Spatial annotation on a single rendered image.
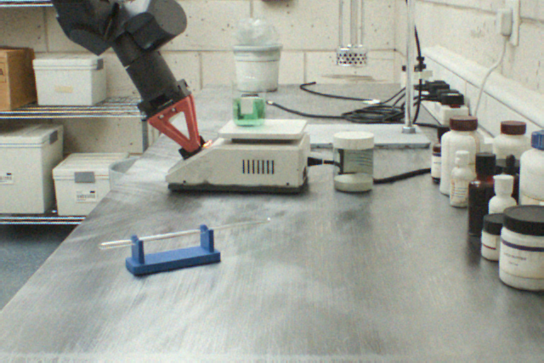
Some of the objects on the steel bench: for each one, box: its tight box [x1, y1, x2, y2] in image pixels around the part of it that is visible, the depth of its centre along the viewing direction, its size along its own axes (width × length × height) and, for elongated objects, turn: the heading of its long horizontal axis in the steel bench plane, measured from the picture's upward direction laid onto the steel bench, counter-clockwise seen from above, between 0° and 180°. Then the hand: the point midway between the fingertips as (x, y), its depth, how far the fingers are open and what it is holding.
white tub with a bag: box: [230, 13, 283, 92], centre depth 230 cm, size 14×14×21 cm
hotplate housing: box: [166, 132, 323, 193], centre depth 125 cm, size 22×13×8 cm, turn 85°
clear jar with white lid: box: [333, 132, 374, 193], centre depth 121 cm, size 6×6×8 cm
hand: (192, 144), depth 123 cm, fingers closed
